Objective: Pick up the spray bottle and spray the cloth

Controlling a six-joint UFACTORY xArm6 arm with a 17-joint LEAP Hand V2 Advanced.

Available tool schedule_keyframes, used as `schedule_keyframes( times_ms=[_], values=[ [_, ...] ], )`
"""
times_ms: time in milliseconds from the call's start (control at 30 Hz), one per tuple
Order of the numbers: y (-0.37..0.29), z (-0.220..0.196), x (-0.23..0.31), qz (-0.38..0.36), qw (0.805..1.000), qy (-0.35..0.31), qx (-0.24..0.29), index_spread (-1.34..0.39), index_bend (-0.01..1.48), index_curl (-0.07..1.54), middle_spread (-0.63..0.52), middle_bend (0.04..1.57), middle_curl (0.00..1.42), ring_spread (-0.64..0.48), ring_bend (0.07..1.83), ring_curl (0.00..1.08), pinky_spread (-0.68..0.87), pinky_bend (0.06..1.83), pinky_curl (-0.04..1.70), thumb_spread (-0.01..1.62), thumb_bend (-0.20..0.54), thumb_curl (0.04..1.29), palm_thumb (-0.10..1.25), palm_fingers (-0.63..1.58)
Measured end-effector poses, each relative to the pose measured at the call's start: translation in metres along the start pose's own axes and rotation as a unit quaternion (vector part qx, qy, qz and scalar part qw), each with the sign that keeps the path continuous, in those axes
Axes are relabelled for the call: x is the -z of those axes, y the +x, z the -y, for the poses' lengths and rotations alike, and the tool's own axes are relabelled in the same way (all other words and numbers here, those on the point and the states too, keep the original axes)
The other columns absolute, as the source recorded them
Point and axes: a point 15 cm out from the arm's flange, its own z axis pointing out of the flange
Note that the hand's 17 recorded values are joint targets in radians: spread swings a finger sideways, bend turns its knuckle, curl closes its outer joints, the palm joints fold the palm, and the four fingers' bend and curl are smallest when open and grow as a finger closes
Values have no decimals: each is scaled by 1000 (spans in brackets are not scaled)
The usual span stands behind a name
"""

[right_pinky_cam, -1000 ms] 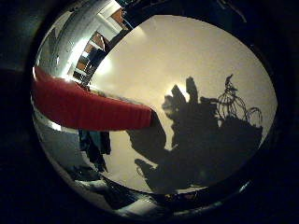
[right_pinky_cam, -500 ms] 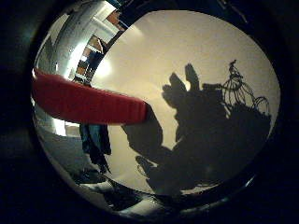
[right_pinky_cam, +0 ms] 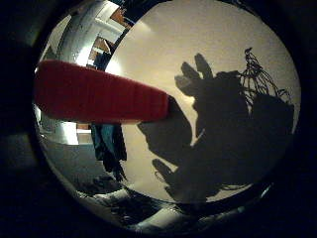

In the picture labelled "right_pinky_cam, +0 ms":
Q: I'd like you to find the red spray bottle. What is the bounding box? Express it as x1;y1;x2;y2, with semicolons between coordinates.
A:
34;59;171;126

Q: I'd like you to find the person in blue shirt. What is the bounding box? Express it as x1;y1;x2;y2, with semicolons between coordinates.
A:
89;123;129;182

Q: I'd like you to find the white cabinet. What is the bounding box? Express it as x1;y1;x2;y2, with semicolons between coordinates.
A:
63;1;133;67

